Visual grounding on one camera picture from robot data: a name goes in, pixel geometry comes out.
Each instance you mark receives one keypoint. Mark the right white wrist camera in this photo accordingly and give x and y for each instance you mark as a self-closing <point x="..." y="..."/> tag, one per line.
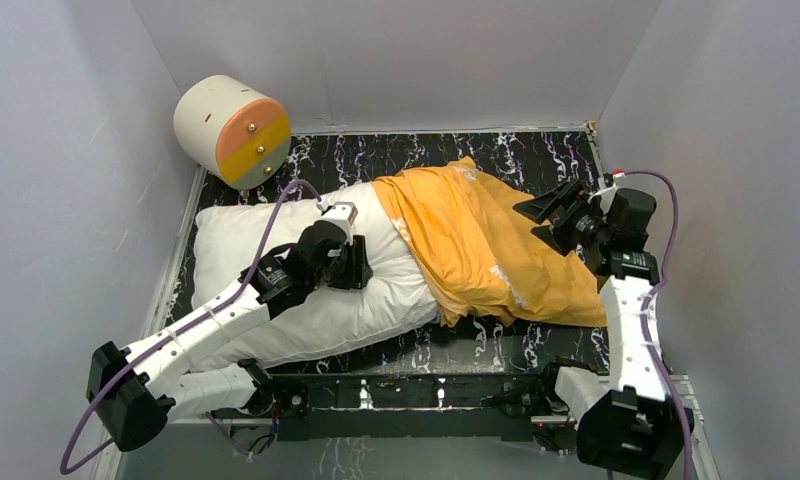
<point x="605" y="195"/>

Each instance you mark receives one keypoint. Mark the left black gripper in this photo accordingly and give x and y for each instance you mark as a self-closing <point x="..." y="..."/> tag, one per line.
<point x="358" y="266"/>

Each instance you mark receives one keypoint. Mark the white cylinder drawer unit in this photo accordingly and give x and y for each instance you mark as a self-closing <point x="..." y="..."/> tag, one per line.
<point x="235" y="132"/>

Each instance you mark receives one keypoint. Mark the white pillow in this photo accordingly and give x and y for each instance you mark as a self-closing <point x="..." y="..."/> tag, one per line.
<point x="395" y="300"/>

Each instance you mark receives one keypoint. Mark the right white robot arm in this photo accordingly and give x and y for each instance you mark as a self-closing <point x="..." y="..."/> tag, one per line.
<point x="634" y="422"/>

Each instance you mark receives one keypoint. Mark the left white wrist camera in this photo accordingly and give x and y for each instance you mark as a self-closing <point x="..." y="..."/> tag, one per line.
<point x="340" y="213"/>

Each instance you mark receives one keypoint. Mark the blue and yellow pillowcase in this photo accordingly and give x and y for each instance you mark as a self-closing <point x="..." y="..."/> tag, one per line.
<point x="478" y="256"/>

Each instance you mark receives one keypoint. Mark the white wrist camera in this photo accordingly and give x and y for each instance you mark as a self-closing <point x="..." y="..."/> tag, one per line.
<point x="340" y="213"/>
<point x="605" y="195"/>

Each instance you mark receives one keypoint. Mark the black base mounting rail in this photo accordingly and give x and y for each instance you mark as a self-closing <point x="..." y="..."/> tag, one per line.
<point x="400" y="401"/>

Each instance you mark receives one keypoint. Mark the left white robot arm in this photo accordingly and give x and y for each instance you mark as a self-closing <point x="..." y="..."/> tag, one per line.
<point x="137" y="390"/>

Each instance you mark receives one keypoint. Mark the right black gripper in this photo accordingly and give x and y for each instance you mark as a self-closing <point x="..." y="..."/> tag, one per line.
<point x="539" y="207"/>

